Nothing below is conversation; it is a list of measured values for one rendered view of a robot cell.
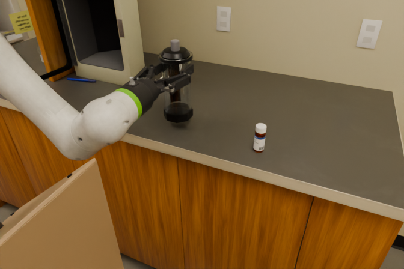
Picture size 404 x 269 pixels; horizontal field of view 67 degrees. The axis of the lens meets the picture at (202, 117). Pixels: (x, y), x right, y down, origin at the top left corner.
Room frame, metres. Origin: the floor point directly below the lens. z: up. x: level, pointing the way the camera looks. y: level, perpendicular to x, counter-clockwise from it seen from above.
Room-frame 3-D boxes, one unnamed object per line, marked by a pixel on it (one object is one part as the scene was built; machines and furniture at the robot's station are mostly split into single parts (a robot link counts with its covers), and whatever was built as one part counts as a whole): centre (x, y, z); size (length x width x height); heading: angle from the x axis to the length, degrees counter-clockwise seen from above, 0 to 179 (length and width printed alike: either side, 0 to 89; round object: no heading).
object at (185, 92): (0.91, 0.08, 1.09); 0.11 x 0.11 x 0.21
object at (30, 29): (1.19, 0.67, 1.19); 0.30 x 0.01 x 0.40; 149
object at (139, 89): (0.70, 0.18, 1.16); 0.09 x 0.06 x 0.12; 66
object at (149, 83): (0.77, 0.15, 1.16); 0.09 x 0.08 x 0.07; 156
